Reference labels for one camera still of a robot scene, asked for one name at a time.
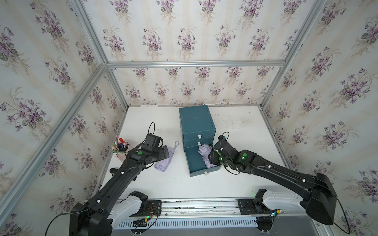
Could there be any teal bottom drawer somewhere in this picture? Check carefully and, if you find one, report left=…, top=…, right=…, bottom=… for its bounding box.
left=184, top=146, right=221, bottom=177

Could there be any teal drawer cabinet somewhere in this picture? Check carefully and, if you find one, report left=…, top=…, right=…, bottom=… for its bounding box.
left=179, top=105, right=216, bottom=152

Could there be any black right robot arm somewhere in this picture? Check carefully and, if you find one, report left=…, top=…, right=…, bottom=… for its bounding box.
left=210, top=135, right=341, bottom=226

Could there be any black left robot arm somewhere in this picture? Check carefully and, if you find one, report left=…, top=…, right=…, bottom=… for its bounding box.
left=68, top=133, right=169, bottom=236

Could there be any cup of coloured pens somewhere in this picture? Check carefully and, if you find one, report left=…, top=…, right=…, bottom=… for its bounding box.
left=112, top=138, right=129, bottom=162

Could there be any white ventilation grille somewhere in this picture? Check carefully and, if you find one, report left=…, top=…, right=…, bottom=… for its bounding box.
left=112, top=217, right=258, bottom=231

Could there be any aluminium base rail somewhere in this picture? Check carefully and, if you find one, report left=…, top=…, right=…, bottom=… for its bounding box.
left=82, top=194, right=314, bottom=220

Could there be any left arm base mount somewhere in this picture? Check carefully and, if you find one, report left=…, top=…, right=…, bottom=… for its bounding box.
left=129, top=191, right=162, bottom=217

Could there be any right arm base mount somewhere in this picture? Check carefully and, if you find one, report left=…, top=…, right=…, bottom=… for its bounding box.
left=237, top=189, right=280, bottom=217

